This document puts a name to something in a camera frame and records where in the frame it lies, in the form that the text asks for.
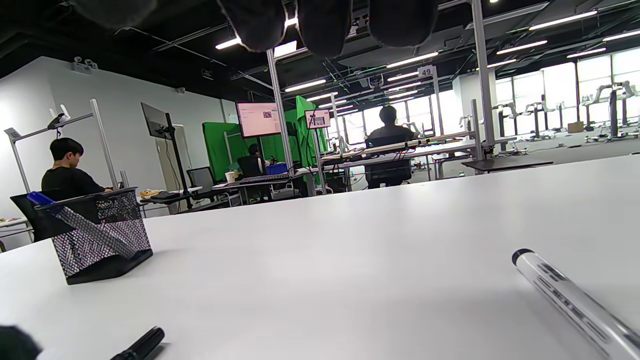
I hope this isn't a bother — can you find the person's right hand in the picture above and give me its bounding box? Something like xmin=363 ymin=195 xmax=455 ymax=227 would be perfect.
xmin=0 ymin=0 xmax=439 ymax=360

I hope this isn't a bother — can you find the small lit monitor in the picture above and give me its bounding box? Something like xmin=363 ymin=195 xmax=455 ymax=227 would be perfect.
xmin=304 ymin=108 xmax=332 ymax=130

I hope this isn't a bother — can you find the large lit monitor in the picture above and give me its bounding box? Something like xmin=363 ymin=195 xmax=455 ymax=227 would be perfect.
xmin=235 ymin=101 xmax=283 ymax=139

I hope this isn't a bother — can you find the long workbench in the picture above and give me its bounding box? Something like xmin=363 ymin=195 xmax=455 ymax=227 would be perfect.
xmin=320 ymin=131 xmax=518 ymax=162

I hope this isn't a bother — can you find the green screen backdrop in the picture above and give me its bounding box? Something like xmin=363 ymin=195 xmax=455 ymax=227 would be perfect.
xmin=202 ymin=95 xmax=329 ymax=182

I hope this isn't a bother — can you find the black keyboard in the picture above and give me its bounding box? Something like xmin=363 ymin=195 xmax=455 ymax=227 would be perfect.
xmin=239 ymin=173 xmax=292 ymax=183

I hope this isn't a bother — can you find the dark monitor on stand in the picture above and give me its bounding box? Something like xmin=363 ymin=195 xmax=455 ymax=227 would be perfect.
xmin=140 ymin=102 xmax=193 ymax=201

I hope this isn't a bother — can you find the grey office chair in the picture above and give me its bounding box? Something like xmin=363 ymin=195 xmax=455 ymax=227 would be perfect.
xmin=186 ymin=166 xmax=217 ymax=197

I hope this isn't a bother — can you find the black mesh pen holder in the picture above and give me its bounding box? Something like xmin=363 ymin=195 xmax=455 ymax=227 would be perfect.
xmin=10 ymin=187 xmax=154 ymax=286

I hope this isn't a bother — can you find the blue capped marker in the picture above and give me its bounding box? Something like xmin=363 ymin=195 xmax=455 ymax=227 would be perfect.
xmin=27 ymin=191 xmax=139 ymax=259

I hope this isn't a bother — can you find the black office chair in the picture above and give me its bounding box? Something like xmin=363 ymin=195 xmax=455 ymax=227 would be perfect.
xmin=9 ymin=189 xmax=76 ymax=243

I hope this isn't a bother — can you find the white marker with black cap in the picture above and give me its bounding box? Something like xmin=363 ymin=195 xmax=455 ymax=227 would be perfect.
xmin=511 ymin=248 xmax=640 ymax=360

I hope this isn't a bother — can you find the aluminium frame post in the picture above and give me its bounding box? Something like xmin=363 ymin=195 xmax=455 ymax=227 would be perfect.
xmin=470 ymin=0 xmax=497 ymax=151
xmin=266 ymin=48 xmax=297 ymax=176

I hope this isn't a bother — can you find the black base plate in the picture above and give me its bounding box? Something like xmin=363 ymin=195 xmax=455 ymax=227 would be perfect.
xmin=461 ymin=158 xmax=554 ymax=174

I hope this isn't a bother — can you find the aluminium frame with camera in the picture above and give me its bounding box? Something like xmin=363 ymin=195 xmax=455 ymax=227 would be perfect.
xmin=4 ymin=98 xmax=120 ymax=193

